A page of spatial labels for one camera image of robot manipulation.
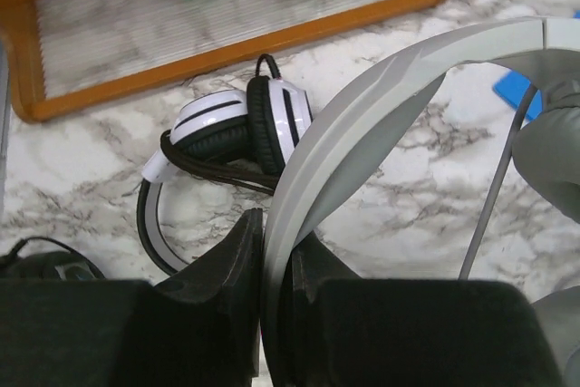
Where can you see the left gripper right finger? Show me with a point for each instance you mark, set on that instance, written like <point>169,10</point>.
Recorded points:
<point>338,329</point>

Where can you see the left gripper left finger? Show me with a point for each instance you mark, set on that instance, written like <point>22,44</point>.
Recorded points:
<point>198,327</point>

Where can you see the black blue headphones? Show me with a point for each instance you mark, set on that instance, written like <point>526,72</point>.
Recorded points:
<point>65,265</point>

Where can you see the black white headphones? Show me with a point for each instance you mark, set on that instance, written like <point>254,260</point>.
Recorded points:
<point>239,137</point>

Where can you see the blue notebook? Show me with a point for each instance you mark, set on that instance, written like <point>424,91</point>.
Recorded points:
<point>512,87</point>

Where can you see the wooden shelf rack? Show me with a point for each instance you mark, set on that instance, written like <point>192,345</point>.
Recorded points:
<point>69,55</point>

